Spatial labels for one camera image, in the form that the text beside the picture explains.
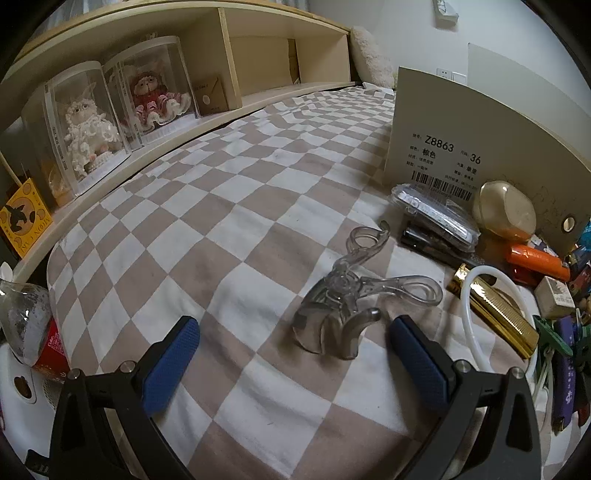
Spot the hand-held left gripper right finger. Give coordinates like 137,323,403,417
390,316,542,480

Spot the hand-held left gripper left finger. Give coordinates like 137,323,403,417
50,316,201,480

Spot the clear eyelash curler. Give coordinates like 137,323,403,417
292,220,445,361

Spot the white shoe box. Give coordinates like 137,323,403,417
385,66,591,257

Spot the gold comb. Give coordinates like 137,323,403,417
445,263,541,360

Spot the black flat case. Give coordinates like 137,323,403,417
399,222,476,266

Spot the green clothespin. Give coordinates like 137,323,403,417
531,315,575,356

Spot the white plastic device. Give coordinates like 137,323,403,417
0,342,65,416

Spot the small white box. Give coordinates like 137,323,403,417
536,276,575,319

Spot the clear plastic case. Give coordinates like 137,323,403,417
388,183,481,252

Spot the clear glass bulb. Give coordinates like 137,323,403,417
0,281,51,365

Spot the orange lighter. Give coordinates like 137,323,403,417
505,244,571,282

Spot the beige earbud case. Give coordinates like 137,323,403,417
472,180,537,241

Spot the yellow black box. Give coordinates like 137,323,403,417
0,178,54,259

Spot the white dress doll box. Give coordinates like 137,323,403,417
21,62,132,195

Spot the red dress doll box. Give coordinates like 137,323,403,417
102,38,200,151

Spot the beige envelope box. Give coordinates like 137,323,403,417
191,75,243,116

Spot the white fluffy pillow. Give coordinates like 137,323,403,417
349,26,398,89

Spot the wooden bedside shelf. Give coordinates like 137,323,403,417
0,0,356,278

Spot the brown cardboard piece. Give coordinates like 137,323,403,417
286,39,303,86

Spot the white ring cable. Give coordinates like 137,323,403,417
459,264,557,407

